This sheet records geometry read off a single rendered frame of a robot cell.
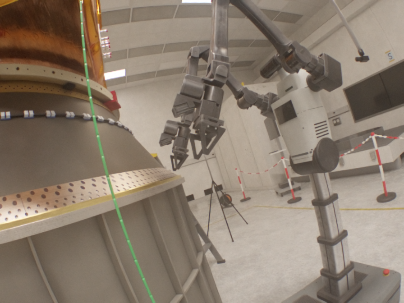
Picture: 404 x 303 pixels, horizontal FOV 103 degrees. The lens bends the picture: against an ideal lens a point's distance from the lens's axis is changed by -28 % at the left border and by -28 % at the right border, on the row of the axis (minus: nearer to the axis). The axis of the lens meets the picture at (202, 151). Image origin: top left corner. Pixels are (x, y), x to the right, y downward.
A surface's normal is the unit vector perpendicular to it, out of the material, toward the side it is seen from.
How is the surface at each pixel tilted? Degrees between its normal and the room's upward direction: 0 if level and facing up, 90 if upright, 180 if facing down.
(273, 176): 90
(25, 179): 62
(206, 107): 90
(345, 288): 90
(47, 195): 43
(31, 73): 90
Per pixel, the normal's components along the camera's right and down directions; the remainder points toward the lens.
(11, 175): 0.51, -0.69
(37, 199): 0.29, -0.89
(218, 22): 0.22, -0.16
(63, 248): 0.77, -0.29
